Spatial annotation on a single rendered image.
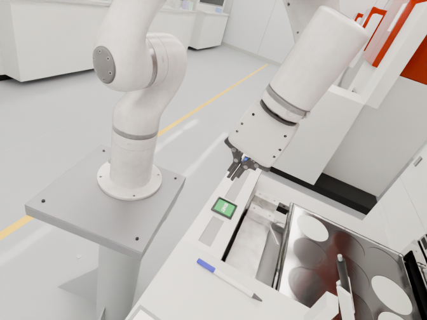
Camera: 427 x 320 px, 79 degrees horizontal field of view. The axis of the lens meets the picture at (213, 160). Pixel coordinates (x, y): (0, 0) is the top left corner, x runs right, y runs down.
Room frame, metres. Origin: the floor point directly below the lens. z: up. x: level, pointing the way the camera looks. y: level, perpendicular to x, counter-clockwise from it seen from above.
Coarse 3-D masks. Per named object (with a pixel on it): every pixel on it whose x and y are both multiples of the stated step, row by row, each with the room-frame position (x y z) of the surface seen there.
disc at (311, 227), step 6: (300, 216) 0.65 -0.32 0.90; (306, 216) 0.66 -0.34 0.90; (300, 222) 0.62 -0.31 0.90; (306, 222) 0.63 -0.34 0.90; (312, 222) 0.64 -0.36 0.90; (318, 222) 0.65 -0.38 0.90; (300, 228) 0.59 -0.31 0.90; (306, 228) 0.60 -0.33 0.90; (312, 228) 0.61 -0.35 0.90; (318, 228) 0.62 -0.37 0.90; (324, 228) 0.63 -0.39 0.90; (306, 234) 0.58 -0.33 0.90; (312, 234) 0.58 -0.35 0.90; (318, 234) 0.59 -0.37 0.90; (324, 234) 0.60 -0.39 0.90; (318, 240) 0.57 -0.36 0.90; (324, 240) 0.58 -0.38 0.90
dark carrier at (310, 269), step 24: (312, 216) 0.67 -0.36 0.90; (288, 240) 0.53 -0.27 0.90; (312, 240) 0.56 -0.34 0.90; (336, 240) 0.60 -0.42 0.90; (360, 240) 0.63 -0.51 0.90; (288, 264) 0.45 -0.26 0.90; (312, 264) 0.47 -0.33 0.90; (336, 264) 0.50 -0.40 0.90; (360, 264) 0.53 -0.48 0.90; (384, 264) 0.56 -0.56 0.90; (288, 288) 0.38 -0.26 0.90; (312, 288) 0.40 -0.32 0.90; (336, 288) 0.42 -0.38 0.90; (360, 288) 0.45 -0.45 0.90; (408, 288) 0.50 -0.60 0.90; (360, 312) 0.38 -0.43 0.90
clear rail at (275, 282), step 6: (288, 210) 0.66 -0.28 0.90; (288, 216) 0.63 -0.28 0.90; (288, 222) 0.60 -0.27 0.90; (288, 228) 0.58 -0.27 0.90; (282, 240) 0.52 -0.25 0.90; (282, 246) 0.50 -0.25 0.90; (282, 252) 0.48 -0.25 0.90; (282, 258) 0.46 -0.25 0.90; (276, 264) 0.44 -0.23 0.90; (276, 270) 0.42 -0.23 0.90; (276, 276) 0.40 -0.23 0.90; (276, 282) 0.39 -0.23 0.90; (276, 288) 0.37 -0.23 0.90
